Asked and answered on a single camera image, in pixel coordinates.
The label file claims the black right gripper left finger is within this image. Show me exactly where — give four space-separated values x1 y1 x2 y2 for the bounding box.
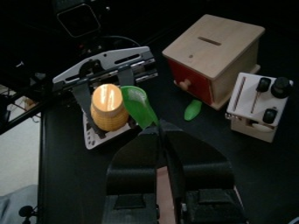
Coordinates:
101 125 161 224

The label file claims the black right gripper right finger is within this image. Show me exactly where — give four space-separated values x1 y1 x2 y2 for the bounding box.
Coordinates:
159 120 250 224

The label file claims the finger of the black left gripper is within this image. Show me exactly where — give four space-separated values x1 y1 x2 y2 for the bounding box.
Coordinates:
71 82 108 140
116 66 136 88

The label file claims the yellow toy corn cob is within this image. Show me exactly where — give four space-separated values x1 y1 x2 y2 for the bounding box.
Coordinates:
88 83 131 132

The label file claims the white board with black dots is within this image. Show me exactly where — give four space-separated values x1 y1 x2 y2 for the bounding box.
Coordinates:
83 112 137 151

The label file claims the white toy knife block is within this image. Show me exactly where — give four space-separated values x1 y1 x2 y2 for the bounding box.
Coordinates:
224 72 295 144

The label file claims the wooden box with red drawer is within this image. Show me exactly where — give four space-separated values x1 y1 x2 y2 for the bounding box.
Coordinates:
161 13 267 111

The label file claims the small black knob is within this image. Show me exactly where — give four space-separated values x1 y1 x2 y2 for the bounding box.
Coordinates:
17 205 39 224

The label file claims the grey fabric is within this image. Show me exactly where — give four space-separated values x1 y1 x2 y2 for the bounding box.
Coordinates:
0 184 40 224

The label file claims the black cable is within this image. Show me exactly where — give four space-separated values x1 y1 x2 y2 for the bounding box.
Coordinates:
92 34 143 48

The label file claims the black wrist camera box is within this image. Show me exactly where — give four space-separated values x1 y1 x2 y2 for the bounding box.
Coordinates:
55 3 101 39

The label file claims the black frame bar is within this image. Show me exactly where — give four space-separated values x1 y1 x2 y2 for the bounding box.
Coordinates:
0 82 57 136

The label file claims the black-handled toy knife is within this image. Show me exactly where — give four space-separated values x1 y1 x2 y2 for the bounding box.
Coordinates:
270 76 294 100
255 76 272 94
260 107 279 125

